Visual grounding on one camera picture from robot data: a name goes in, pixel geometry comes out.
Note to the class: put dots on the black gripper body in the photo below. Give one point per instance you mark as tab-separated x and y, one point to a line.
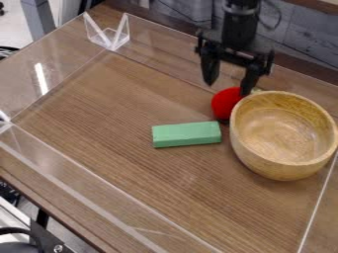
242	54

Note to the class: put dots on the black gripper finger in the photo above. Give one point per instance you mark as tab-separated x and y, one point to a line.
209	64
250	80

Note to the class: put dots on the red plush fruit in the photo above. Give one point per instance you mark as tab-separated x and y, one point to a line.
226	100

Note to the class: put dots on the wooden bowl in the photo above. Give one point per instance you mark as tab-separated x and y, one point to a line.
283	135

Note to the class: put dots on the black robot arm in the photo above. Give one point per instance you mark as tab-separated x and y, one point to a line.
239	25

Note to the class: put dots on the green rectangular block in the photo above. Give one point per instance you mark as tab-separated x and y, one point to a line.
185	134

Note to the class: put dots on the clear acrylic tray wall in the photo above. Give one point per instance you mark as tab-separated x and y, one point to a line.
81	95

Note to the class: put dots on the grey table leg post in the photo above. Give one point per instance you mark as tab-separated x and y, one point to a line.
38	16

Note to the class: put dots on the black clamp bracket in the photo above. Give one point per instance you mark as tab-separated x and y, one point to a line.
41	241

